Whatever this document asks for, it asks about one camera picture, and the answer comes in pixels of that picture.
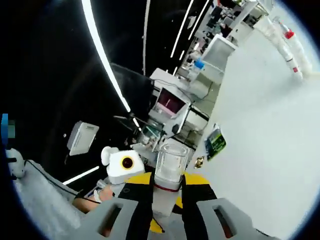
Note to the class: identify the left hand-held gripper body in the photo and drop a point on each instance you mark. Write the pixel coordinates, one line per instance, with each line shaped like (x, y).
(115, 175)

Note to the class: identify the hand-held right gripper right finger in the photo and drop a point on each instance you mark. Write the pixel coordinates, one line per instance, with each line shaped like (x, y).
(197, 195)

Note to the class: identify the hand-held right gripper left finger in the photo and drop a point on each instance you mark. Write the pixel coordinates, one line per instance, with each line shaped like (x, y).
(135, 200)

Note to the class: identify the gold foil sachet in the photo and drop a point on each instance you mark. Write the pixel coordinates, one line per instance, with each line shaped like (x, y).
(198, 162)

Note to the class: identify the small white skincare bottle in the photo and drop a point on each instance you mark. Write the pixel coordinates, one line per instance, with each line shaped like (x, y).
(171, 170)

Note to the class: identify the green black packet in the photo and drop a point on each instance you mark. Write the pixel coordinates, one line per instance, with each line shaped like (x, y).
(216, 145)

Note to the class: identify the white skincare tube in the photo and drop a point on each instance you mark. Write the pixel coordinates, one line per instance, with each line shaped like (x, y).
(285, 52)

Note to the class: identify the red collar skincare bottle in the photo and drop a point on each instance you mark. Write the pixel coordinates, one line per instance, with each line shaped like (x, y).
(289, 34)

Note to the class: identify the person's left hand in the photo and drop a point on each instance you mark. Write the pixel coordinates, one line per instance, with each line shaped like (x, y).
(108, 193)

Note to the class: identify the white wristband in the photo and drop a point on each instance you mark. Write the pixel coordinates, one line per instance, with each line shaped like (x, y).
(98, 196)

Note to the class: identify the ceiling air conditioner unit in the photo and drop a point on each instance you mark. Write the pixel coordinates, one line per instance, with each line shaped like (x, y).
(82, 138)

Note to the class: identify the person's grey shirt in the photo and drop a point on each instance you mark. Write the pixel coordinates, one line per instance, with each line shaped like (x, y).
(45, 207)

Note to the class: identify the white framed computer monitor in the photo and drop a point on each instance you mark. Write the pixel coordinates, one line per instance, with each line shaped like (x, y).
(170, 101)

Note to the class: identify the large black hanging screen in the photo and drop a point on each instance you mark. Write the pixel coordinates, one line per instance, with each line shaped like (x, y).
(135, 85)

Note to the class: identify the white chest device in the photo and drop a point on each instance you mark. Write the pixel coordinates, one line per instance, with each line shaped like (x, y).
(15, 162)

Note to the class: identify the blue face mask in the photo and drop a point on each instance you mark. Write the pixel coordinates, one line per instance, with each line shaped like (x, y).
(4, 125)

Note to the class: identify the curved ceiling light strip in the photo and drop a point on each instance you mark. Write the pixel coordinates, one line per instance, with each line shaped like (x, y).
(100, 48)

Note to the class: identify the blue box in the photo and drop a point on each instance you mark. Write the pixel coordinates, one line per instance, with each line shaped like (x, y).
(200, 64)

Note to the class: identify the white glass cabinet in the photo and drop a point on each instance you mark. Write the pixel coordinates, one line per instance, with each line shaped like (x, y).
(220, 50)

